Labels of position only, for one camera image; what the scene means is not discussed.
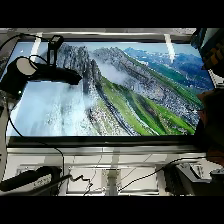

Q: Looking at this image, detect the dark yellow-patterned garment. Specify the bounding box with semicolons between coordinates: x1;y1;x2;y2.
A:
190;28;224;79

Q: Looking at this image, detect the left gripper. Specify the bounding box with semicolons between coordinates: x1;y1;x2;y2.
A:
40;66;83;86

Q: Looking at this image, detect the black cable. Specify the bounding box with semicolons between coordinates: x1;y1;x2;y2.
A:
4;96;66;193
68;174;94;196
0;32;51;52
118;155;209;193

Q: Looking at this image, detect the silver frame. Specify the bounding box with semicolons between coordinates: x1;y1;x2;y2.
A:
0;28;224;197

